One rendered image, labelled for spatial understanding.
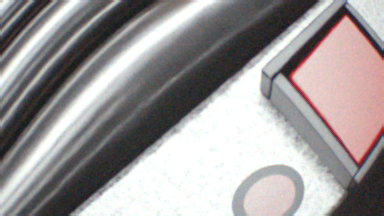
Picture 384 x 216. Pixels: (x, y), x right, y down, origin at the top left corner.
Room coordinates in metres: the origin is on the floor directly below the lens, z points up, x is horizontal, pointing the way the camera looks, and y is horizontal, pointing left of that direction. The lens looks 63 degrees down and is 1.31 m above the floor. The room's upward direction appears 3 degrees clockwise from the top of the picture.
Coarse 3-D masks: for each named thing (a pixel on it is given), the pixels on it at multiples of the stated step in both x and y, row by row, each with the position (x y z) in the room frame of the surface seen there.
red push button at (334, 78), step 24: (336, 24) 0.24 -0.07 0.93; (336, 48) 0.23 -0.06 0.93; (360, 48) 0.23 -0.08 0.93; (312, 72) 0.21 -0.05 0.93; (336, 72) 0.22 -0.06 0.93; (360, 72) 0.22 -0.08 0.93; (312, 96) 0.20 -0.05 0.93; (336, 96) 0.20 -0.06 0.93; (360, 96) 0.21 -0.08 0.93; (336, 120) 0.19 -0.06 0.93; (360, 120) 0.19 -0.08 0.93; (360, 144) 0.18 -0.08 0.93
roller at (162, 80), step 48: (192, 0) 0.25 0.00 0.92; (240, 0) 0.25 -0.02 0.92; (288, 0) 0.26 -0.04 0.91; (96, 48) 0.23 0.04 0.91; (144, 48) 0.22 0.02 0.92; (192, 48) 0.23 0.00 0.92; (240, 48) 0.23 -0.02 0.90; (96, 96) 0.20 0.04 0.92; (144, 96) 0.21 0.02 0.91; (192, 96) 0.22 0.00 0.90; (48, 144) 0.18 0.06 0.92; (96, 144) 0.19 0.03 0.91; (0, 192) 0.14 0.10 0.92; (48, 192) 0.16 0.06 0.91
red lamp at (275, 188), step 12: (264, 180) 0.17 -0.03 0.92; (276, 180) 0.17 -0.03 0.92; (288, 180) 0.17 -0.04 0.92; (252, 192) 0.17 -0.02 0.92; (264, 192) 0.17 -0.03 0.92; (276, 192) 0.17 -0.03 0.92; (288, 192) 0.17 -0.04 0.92; (252, 204) 0.16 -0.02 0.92; (264, 204) 0.16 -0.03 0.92; (276, 204) 0.16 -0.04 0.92; (288, 204) 0.16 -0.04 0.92
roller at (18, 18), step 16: (0, 0) 0.27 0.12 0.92; (16, 0) 0.26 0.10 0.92; (32, 0) 0.27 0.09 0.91; (48, 0) 0.27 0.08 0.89; (0, 16) 0.25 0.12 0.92; (16, 16) 0.26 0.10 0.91; (32, 16) 0.27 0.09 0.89; (0, 32) 0.25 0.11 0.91; (16, 32) 0.25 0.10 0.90; (0, 48) 0.24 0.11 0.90
